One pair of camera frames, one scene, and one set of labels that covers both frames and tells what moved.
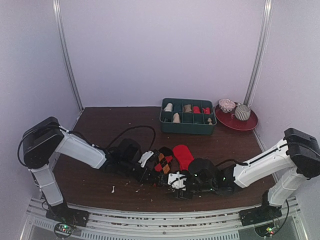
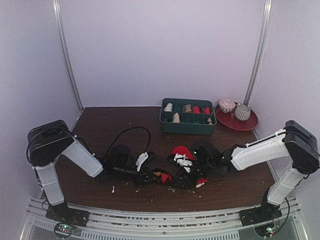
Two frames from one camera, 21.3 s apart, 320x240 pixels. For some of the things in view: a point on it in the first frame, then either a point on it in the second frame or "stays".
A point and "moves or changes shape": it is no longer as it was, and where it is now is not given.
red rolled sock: x=196 y=109 stays
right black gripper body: x=182 y=191 -> x=186 y=177
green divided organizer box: x=187 y=116 stays
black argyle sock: x=165 y=157 moves or changes shape
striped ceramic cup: x=242 y=112 stays
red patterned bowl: x=226 y=105 stays
